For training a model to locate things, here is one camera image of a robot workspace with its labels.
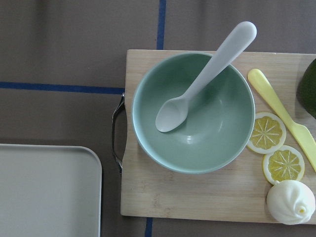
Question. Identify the beige rabbit tray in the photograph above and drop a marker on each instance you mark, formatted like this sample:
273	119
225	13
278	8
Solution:
49	191

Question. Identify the white plastic spoon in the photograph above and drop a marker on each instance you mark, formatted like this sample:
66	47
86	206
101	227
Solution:
175	110

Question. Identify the green ceramic bowl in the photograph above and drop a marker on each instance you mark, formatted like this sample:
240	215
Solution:
218	125

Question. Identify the lemon slice upper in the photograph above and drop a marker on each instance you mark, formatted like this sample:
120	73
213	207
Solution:
268	134

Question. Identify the lemon slice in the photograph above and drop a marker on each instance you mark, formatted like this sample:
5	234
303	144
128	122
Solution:
268	134
284	164

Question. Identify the lemon slice lower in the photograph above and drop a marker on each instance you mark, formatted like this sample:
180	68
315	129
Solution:
284	164

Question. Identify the yellow plastic knife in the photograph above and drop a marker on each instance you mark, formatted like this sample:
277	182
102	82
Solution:
299	131

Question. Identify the green avocado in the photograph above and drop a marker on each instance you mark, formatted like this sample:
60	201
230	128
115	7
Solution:
306	90

